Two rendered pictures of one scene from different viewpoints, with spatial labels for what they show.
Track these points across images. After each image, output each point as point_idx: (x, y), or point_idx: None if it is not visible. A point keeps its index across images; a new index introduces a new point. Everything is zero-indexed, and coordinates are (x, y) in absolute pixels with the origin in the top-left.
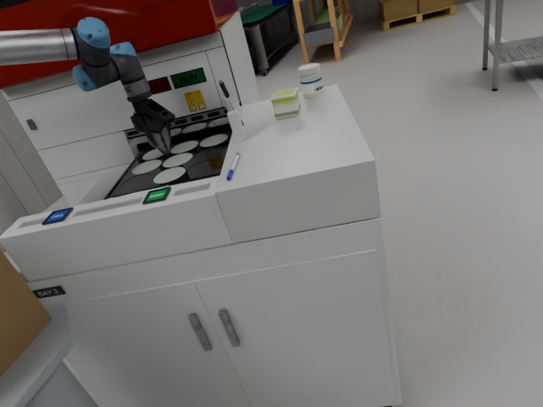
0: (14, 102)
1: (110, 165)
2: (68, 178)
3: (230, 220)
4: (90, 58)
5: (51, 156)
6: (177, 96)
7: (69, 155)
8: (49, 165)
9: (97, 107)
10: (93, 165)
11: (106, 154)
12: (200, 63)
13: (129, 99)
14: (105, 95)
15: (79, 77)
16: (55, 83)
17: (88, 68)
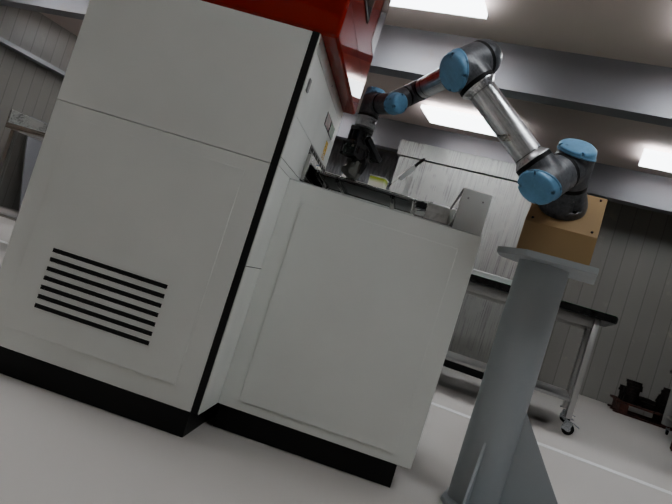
0: (316, 55)
1: (295, 171)
2: (284, 163)
3: None
4: (417, 101)
5: (294, 128)
6: (325, 139)
7: (296, 138)
8: (289, 137)
9: (318, 110)
10: (294, 162)
11: (300, 157)
12: (335, 125)
13: (368, 129)
14: (323, 105)
15: (406, 104)
16: (325, 67)
17: (409, 103)
